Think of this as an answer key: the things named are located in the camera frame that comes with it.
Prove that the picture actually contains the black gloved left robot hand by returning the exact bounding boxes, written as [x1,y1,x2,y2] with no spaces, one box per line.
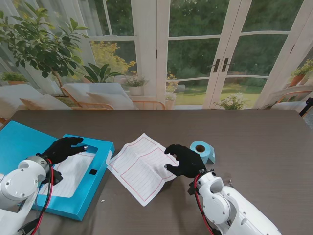
[36,137,90,165]

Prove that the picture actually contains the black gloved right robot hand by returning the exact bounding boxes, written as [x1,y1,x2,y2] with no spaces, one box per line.
[163,144,207,179]

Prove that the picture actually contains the light blue label roll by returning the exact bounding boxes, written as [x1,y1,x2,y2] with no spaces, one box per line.
[189,141,217,165]

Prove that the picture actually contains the red lined paper sheet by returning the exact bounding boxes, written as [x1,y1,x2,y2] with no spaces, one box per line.
[119,146,178,208]
[38,150,97,199]
[107,133,165,177]

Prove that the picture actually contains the blue plastic file box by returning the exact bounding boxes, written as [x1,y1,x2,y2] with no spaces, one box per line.
[0,120,116,222]

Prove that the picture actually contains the black stand at table edge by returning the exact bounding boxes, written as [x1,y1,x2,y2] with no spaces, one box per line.
[299,97,313,117]

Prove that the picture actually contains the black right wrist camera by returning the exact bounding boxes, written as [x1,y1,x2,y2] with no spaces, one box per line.
[187,181,197,196]

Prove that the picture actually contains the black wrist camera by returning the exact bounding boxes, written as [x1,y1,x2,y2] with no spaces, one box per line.
[51,170,63,186]
[187,181,197,196]

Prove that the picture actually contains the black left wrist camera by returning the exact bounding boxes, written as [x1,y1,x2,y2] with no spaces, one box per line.
[51,170,63,186]

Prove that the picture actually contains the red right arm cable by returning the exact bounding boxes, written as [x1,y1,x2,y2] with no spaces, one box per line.
[194,174,214,235]

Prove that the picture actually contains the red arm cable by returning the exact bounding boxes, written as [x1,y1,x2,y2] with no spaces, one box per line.
[194,174,214,235]
[30,158,55,235]

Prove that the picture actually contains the red left arm cable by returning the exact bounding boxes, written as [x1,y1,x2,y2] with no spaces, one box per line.
[30,158,55,235]

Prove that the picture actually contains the grey ethernet cable black plug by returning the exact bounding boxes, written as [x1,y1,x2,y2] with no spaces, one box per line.
[17,218,38,234]

